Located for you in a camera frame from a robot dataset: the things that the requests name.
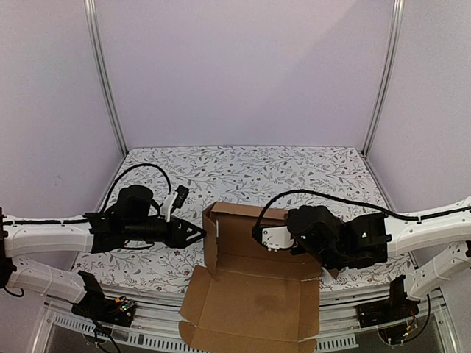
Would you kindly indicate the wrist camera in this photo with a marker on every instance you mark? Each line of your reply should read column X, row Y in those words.
column 133, row 203
column 304, row 218

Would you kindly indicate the brown cardboard box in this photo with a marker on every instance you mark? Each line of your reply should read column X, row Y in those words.
column 246, row 298

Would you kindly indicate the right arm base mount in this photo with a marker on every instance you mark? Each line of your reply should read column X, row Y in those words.
column 396, row 307

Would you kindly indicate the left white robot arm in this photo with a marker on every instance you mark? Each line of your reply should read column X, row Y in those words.
column 25, row 244

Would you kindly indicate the floral patterned table mat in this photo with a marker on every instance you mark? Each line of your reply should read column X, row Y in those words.
column 335, row 177

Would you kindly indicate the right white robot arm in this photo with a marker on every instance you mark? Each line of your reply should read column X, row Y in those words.
column 374, row 238

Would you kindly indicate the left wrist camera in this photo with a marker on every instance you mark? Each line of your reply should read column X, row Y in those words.
column 133, row 203

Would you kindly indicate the aluminium frame post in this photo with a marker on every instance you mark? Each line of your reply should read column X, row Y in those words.
column 385, row 78
column 92, row 20

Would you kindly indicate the left aluminium frame post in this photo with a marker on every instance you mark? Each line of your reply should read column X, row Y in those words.
column 92, row 20

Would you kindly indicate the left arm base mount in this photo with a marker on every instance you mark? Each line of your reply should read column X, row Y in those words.
column 95, row 306

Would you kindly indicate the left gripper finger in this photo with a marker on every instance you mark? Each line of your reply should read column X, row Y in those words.
column 187, row 230
column 184, row 241

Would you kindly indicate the right aluminium frame post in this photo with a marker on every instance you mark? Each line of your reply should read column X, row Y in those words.
column 385, row 78

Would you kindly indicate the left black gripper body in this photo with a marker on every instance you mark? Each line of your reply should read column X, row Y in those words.
column 140, row 232

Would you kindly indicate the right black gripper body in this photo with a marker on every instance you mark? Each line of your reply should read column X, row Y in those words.
column 298, row 248

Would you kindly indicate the front aluminium rail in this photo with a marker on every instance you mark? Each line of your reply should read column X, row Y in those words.
column 154, row 328

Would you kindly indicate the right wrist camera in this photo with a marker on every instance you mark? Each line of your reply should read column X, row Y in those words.
column 304, row 218

